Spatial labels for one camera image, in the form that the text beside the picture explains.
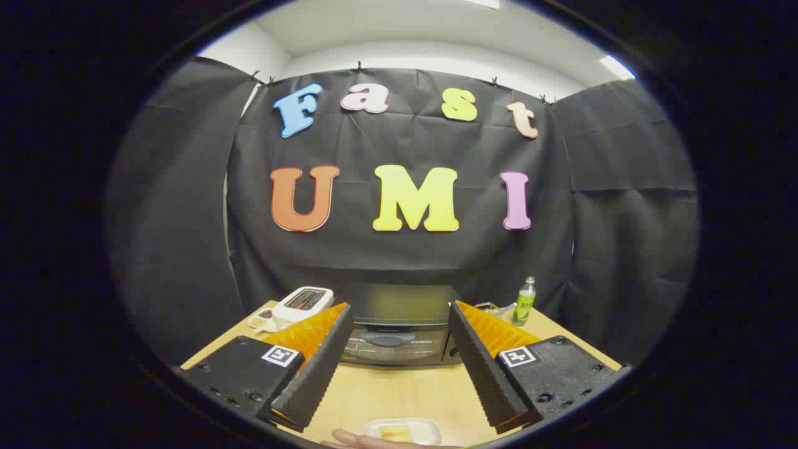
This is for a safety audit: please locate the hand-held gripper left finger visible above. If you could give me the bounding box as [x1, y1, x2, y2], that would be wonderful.
[178, 302, 354, 433]

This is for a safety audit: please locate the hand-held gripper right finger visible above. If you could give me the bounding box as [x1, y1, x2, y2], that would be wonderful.
[448, 300, 630, 435]

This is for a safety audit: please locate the black toaster oven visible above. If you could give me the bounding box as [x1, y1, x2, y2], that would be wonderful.
[340, 284, 465, 367]

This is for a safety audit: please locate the white pop-up toaster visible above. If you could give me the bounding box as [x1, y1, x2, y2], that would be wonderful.
[272, 286, 335, 329]

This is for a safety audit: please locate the green drink bottle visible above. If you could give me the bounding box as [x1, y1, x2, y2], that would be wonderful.
[512, 276, 537, 327]

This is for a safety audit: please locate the white plate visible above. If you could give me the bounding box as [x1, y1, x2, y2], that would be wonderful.
[363, 418, 442, 446]

